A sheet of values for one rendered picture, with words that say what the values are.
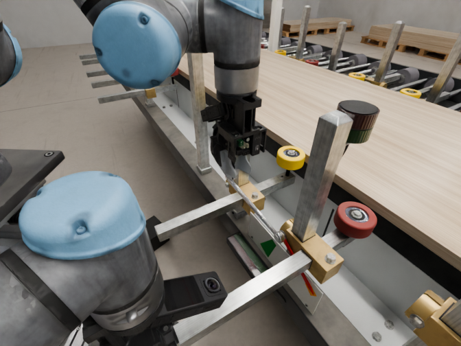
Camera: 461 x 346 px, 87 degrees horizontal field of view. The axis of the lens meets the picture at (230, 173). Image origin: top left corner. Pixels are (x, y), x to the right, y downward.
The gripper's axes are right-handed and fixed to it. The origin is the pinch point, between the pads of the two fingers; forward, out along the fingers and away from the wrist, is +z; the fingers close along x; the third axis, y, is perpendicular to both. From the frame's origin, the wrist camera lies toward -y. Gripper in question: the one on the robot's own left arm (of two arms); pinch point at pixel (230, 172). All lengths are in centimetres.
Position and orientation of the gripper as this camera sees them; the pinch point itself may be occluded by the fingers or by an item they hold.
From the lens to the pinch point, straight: 56.6
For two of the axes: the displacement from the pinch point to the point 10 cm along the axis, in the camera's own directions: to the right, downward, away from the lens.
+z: 0.0, 7.8, 6.2
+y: 5.1, 5.3, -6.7
